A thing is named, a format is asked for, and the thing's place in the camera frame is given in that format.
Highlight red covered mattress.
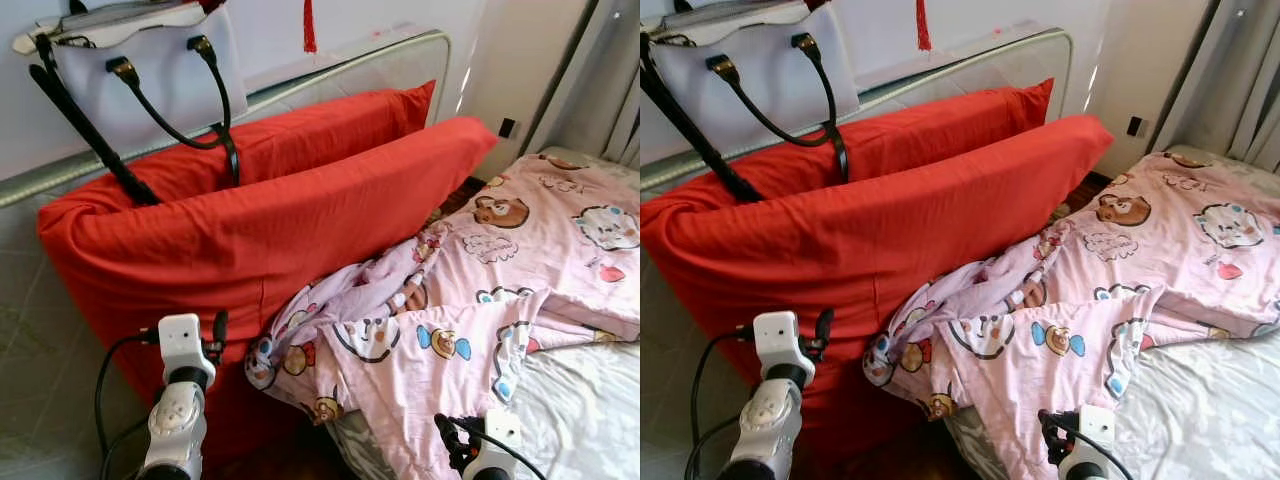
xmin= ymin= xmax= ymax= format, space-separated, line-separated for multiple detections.
xmin=640 ymin=113 xmax=1114 ymax=461
xmin=37 ymin=115 xmax=499 ymax=471
xmin=100 ymin=80 xmax=438 ymax=201
xmin=700 ymin=78 xmax=1056 ymax=191

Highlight pink cartoon print blanket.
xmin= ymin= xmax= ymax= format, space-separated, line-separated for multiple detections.
xmin=862 ymin=150 xmax=1280 ymax=480
xmin=243 ymin=152 xmax=641 ymax=480

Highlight bed with grey floral sheet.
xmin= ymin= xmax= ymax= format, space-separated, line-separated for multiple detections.
xmin=945 ymin=143 xmax=1280 ymax=480
xmin=325 ymin=145 xmax=641 ymax=480

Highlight grey curtain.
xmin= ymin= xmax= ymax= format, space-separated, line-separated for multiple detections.
xmin=525 ymin=0 xmax=641 ymax=166
xmin=1155 ymin=0 xmax=1280 ymax=171

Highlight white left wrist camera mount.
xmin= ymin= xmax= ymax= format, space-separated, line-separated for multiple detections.
xmin=750 ymin=311 xmax=813 ymax=386
xmin=155 ymin=313 xmax=216 ymax=386

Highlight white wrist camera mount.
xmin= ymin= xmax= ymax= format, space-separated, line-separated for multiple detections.
xmin=1060 ymin=404 xmax=1116 ymax=471
xmin=155 ymin=313 xmax=216 ymax=386
xmin=470 ymin=408 xmax=523 ymax=473
xmin=750 ymin=311 xmax=813 ymax=386

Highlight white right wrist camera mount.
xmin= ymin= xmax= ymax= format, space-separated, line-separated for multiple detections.
xmin=470 ymin=408 xmax=523 ymax=473
xmin=1060 ymin=404 xmax=1116 ymax=471

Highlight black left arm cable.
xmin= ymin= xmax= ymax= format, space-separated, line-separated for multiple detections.
xmin=95 ymin=330 xmax=161 ymax=480
xmin=685 ymin=328 xmax=756 ymax=480

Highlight white handbag black straps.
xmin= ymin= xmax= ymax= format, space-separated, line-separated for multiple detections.
xmin=12 ymin=0 xmax=249 ymax=206
xmin=640 ymin=0 xmax=861 ymax=201

